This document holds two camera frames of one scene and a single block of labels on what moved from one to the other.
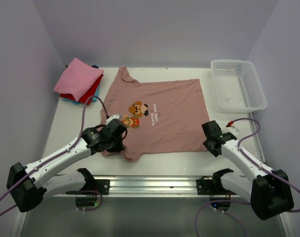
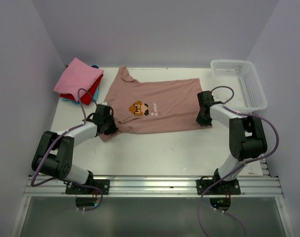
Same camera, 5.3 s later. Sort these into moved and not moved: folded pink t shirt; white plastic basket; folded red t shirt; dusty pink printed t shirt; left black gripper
Moved: left black gripper; dusty pink printed t shirt
Not moved: white plastic basket; folded red t shirt; folded pink t shirt
